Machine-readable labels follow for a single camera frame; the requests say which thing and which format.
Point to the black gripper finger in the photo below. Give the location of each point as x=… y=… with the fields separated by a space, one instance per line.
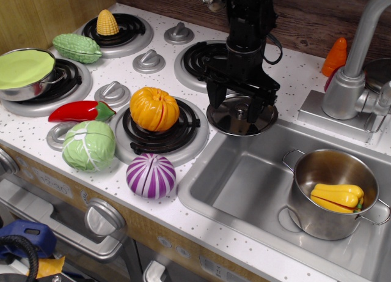
x=216 y=93
x=256 y=107

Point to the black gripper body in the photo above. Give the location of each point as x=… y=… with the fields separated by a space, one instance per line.
x=243 y=73

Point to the steel pot lid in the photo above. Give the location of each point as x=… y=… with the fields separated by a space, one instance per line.
x=231 y=116

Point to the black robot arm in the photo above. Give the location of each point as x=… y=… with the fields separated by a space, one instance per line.
x=250 y=25

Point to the silver stove knob back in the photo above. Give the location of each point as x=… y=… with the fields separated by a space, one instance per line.
x=178 y=35

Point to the silver stove knob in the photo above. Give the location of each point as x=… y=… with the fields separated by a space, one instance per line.
x=148 y=62
x=114 y=94
x=56 y=136
x=178 y=35

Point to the silver stove knob middle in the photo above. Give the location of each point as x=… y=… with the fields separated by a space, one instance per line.
x=148 y=62

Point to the silver stove knob front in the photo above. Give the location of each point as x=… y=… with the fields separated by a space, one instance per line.
x=114 y=94

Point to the silver stove knob nearest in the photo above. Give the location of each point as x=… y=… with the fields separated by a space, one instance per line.
x=56 y=136

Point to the back right burner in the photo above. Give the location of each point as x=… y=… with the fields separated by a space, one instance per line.
x=189 y=65

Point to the burner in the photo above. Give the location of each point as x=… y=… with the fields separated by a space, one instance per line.
x=179 y=144
x=133 y=36
x=189 y=65
x=74 y=85

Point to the front right burner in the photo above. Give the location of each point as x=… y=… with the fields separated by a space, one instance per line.
x=179 y=144

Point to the orange toy pumpkin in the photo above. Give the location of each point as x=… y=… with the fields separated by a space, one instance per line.
x=154 y=109

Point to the silver hanging utensil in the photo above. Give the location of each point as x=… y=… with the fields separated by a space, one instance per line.
x=214 y=5

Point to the silver sink basin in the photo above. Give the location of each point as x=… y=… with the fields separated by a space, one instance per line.
x=260 y=186

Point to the silver faucet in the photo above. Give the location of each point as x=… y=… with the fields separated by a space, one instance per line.
x=347 y=107

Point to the orange toy carrot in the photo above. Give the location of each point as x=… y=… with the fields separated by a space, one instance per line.
x=336 y=57

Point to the back left burner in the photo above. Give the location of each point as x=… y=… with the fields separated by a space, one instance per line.
x=133 y=36

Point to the purple toy onion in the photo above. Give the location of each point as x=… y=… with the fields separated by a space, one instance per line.
x=151 y=176

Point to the steel pot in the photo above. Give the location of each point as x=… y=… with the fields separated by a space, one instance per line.
x=333 y=167

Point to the red toy chili pepper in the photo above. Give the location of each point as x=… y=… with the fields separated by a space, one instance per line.
x=80 y=111

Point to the steel bowl behind faucet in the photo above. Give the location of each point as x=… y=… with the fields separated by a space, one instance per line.
x=377 y=73

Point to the yellow toy bell pepper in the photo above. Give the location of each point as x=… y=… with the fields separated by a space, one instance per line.
x=341 y=198

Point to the yellow toy corn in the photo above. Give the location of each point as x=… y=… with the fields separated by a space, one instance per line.
x=107 y=24

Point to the green toy cabbage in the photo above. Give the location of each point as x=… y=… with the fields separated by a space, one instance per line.
x=89 y=146

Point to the front left burner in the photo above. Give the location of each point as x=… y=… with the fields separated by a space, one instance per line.
x=74 y=85

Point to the green toy bitter gourd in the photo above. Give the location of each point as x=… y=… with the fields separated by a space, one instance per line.
x=77 y=47

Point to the steel pan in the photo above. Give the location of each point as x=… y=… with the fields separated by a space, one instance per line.
x=32 y=90

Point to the green plate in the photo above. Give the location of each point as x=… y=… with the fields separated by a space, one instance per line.
x=21 y=68

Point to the silver oven knob left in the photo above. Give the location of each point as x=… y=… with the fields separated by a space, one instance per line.
x=8 y=164

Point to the blue tool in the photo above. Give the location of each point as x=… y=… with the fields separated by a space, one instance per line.
x=40 y=235

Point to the yellow tape piece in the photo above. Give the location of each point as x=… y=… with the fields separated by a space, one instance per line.
x=46 y=267

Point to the silver dishwasher handle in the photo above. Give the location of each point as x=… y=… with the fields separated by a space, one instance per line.
x=154 y=272

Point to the silver oven handle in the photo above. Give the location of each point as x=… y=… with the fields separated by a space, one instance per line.
x=28 y=206

